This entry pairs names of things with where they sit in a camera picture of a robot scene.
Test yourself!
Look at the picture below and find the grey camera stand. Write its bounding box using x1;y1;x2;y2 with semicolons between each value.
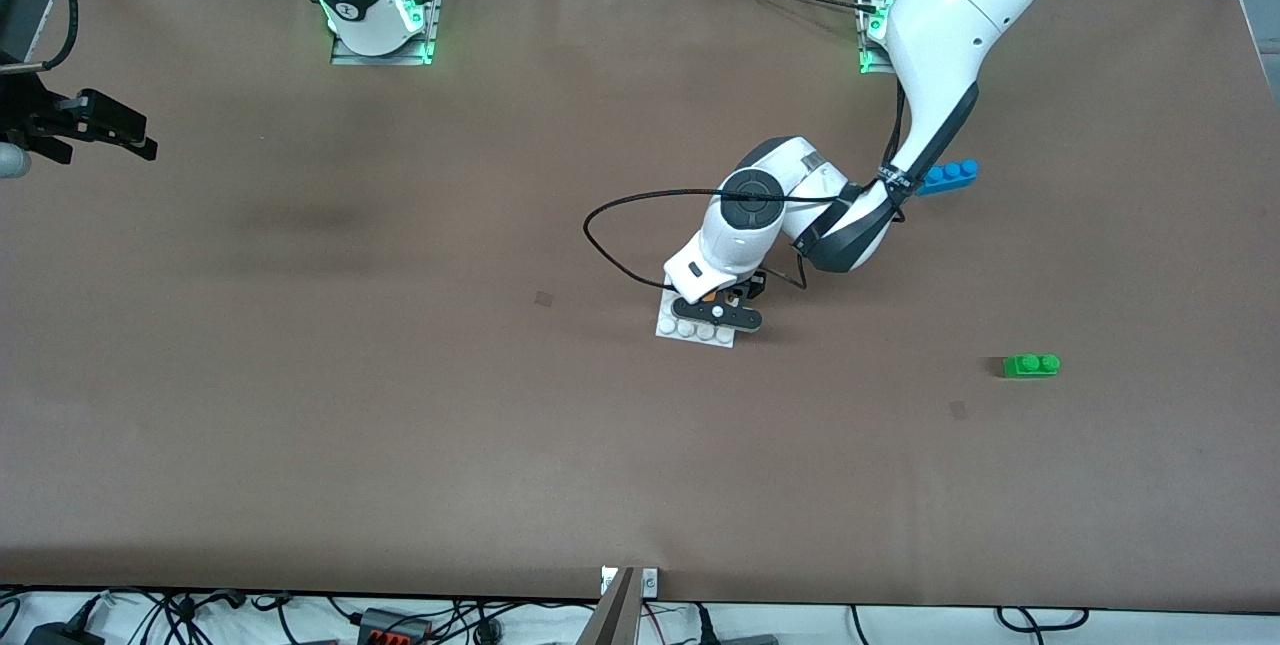
577;566;641;645

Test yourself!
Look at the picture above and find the black power adapter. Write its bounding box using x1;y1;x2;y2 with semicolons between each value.
22;620;106;645

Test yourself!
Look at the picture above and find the looped black cable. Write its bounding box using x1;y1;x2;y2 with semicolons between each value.
995;607;1091;633

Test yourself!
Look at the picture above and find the black adapter with orange levers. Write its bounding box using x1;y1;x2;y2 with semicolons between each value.
355;607;433;645

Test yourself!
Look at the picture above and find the blue toy block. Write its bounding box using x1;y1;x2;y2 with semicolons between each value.
918;159;980;197

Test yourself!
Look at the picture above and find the white studded base plate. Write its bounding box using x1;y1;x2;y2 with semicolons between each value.
655;285;739;350

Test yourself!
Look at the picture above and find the white stand bracket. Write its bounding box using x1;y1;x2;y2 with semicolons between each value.
600;566;660;597

